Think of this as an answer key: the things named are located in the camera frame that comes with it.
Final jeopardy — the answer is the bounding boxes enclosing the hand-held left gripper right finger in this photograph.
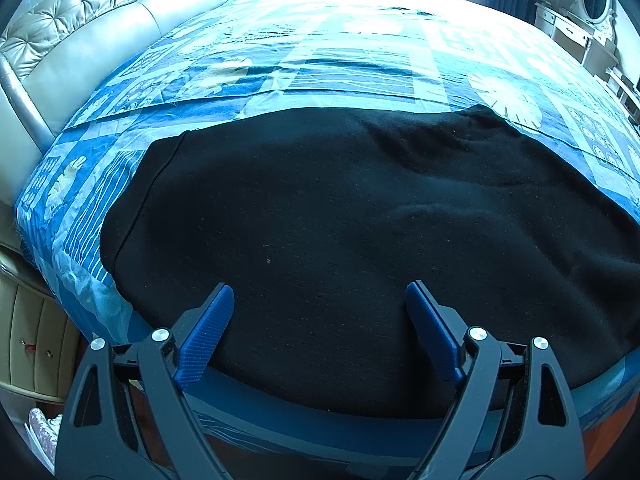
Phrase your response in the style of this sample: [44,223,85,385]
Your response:
[405,281,587,480]

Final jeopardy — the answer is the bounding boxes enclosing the white patterned shoe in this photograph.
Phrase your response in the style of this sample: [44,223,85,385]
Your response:
[25,407,64,476]

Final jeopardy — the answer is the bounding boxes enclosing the tufted leather headboard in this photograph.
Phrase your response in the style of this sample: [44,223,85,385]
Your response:
[0,0,251,207]

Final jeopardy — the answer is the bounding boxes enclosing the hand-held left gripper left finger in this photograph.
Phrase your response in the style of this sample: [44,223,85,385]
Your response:
[54,283,236,480]

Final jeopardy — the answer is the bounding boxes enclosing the blue patterned bed sheet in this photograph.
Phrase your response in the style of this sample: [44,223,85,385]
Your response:
[14,0,640,463]

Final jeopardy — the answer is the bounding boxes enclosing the white tv stand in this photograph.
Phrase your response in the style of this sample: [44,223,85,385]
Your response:
[604,66,640,128]

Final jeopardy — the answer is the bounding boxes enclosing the beige nightstand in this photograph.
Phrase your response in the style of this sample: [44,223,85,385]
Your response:
[0,245,83,403]

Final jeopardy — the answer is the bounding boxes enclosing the black pants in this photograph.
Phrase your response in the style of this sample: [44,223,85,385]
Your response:
[100,105,640,418]

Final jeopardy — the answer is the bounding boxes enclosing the white dressing table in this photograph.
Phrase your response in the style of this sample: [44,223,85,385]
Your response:
[532,0,621,78]

